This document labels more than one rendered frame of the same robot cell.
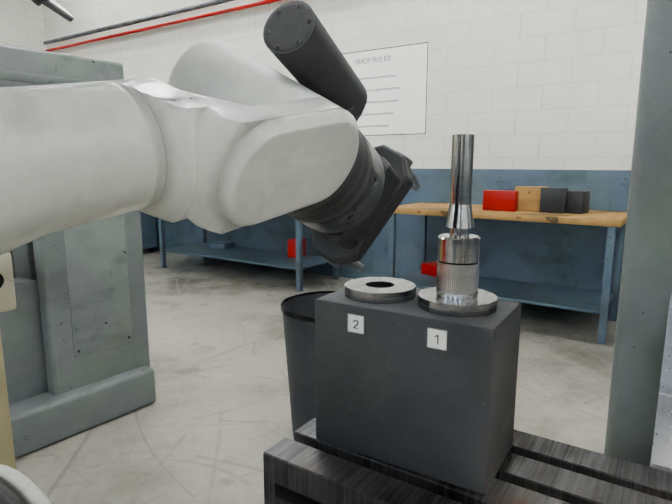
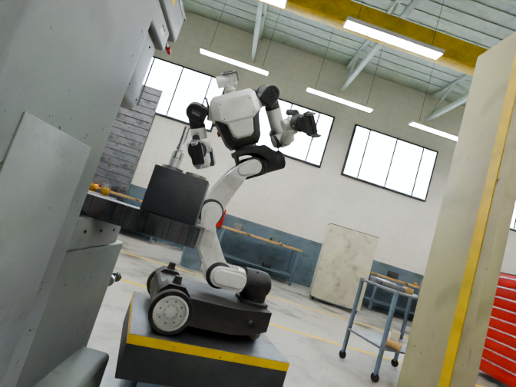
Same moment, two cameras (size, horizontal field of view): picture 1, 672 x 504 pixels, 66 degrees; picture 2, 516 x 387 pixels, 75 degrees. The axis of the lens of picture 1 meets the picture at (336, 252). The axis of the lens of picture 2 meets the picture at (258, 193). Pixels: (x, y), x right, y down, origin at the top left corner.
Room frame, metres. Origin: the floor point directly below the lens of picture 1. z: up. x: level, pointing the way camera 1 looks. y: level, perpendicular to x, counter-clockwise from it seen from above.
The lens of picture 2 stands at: (1.91, -0.68, 0.96)
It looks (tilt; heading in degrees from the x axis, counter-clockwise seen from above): 6 degrees up; 143
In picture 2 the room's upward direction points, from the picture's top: 17 degrees clockwise
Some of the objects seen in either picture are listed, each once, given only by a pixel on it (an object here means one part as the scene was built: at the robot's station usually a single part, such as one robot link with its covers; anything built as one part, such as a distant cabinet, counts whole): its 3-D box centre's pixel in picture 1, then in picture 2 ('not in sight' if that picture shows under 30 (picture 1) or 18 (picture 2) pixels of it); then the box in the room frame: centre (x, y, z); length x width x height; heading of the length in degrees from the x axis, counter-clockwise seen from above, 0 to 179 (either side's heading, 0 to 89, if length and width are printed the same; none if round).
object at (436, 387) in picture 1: (414, 368); (176, 194); (0.61, -0.10, 1.02); 0.22 x 0.12 x 0.20; 58
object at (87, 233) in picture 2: not in sight; (58, 219); (0.38, -0.44, 0.78); 0.50 x 0.35 x 0.12; 146
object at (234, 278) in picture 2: not in sight; (224, 275); (0.33, 0.46, 0.68); 0.21 x 0.20 x 0.13; 71
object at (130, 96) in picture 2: not in sight; (117, 62); (0.38, -0.44, 1.47); 0.21 x 0.19 x 0.32; 56
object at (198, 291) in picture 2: not in sight; (214, 289); (0.32, 0.43, 0.59); 0.64 x 0.52 x 0.33; 71
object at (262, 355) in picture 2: not in sight; (191, 358); (0.32, 0.43, 0.20); 0.78 x 0.68 x 0.40; 71
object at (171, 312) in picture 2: not in sight; (170, 311); (0.49, 0.11, 0.50); 0.20 x 0.05 x 0.20; 71
